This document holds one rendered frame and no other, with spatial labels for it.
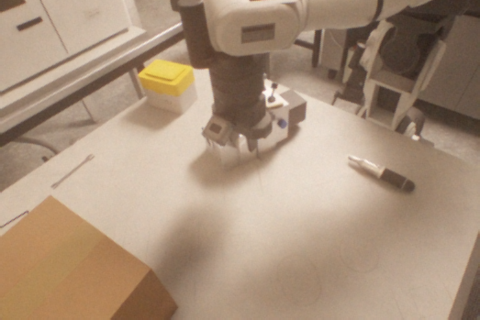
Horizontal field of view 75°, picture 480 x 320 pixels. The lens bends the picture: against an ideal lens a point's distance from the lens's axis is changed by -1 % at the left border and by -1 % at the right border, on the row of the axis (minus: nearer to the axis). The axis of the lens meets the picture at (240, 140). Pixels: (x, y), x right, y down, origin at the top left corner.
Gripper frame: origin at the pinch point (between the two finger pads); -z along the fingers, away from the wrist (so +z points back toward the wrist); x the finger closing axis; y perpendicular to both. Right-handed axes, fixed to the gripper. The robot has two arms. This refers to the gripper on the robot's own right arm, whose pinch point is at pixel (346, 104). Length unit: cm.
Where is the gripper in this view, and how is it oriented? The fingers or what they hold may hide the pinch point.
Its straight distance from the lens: 143.7
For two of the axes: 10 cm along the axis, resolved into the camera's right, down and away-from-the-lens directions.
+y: -2.4, 6.4, -7.3
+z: 1.9, -7.0, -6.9
